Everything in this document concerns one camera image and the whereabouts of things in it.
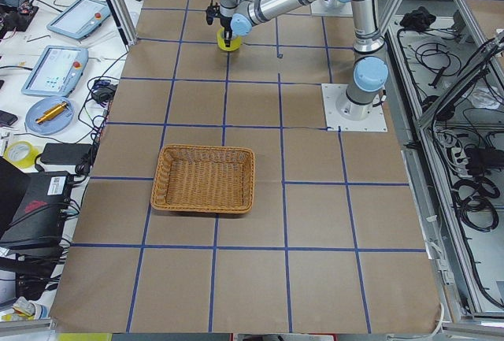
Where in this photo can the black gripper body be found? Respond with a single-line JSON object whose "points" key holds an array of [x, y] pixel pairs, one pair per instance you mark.
{"points": [[225, 24]]}

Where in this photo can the black smartphone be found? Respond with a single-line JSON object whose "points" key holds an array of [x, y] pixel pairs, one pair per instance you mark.
{"points": [[7, 119]]}

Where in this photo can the black cloth bundle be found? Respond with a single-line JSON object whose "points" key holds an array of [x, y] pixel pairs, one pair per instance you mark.
{"points": [[418, 20]]}

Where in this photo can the aluminium frame post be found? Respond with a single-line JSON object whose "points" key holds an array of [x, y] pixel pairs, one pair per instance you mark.
{"points": [[123, 21]]}

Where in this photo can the black power adapter brick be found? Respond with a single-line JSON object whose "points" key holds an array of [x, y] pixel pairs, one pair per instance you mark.
{"points": [[64, 153]]}

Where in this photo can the woven wicker basket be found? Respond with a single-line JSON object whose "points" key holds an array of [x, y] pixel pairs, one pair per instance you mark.
{"points": [[204, 179]]}

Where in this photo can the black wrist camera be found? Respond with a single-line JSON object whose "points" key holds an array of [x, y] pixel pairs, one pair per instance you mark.
{"points": [[212, 13]]}

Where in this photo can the teach pendant tablet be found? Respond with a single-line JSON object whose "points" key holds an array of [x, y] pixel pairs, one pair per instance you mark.
{"points": [[80, 19], [57, 72]]}

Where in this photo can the blue round plate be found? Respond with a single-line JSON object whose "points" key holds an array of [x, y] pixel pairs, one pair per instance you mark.
{"points": [[53, 126]]}

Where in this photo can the lower teach pendant tablet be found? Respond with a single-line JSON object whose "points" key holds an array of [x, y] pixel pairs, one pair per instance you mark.
{"points": [[57, 72]]}

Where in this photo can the yellow tape roll on desk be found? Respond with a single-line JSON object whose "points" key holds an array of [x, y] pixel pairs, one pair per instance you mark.
{"points": [[21, 154]]}

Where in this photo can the black computer box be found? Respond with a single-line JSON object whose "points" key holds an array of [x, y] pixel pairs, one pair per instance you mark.
{"points": [[32, 206]]}

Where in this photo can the upper teach pendant tablet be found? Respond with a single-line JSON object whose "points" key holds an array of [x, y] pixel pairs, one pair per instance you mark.
{"points": [[80, 19]]}

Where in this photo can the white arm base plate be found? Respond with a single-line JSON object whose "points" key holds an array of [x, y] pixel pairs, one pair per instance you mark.
{"points": [[318, 8], [342, 115]]}

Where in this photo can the brass cylindrical tool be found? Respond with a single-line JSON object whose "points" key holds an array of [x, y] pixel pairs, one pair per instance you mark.
{"points": [[52, 113]]}

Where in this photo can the yellow tape roll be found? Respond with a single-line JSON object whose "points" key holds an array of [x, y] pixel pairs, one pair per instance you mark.
{"points": [[235, 42], [21, 154]]}

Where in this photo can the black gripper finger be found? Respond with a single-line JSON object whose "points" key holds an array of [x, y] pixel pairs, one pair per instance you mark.
{"points": [[227, 39]]}

